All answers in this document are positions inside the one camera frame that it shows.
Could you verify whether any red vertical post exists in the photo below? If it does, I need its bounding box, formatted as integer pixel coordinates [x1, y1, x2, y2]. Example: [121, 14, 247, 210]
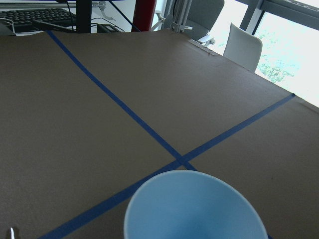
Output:
[131, 0, 157, 32]

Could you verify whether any light blue cup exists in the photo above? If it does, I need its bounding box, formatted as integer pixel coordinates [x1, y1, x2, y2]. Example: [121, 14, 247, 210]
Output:
[124, 170, 268, 239]

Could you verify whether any white chair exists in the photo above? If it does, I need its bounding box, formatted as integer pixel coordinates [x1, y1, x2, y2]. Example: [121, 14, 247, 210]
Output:
[223, 23, 263, 73]

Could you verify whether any black vertical post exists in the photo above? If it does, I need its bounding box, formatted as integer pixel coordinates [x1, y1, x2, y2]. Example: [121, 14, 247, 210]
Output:
[76, 0, 92, 33]

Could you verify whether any grey office chair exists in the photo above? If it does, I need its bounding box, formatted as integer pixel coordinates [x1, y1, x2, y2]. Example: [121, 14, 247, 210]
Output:
[169, 0, 224, 46]

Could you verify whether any black computer keyboard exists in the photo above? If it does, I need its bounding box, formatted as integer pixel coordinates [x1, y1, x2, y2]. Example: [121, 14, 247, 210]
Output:
[0, 8, 76, 33]

